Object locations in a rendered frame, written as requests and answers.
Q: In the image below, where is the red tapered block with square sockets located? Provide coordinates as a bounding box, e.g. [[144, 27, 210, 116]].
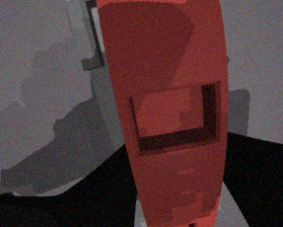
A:
[[97, 0, 229, 227]]

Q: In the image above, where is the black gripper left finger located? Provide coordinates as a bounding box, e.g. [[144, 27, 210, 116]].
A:
[[0, 144, 137, 227]]

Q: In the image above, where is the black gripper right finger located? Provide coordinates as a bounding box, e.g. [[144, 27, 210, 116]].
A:
[[224, 132, 283, 227]]

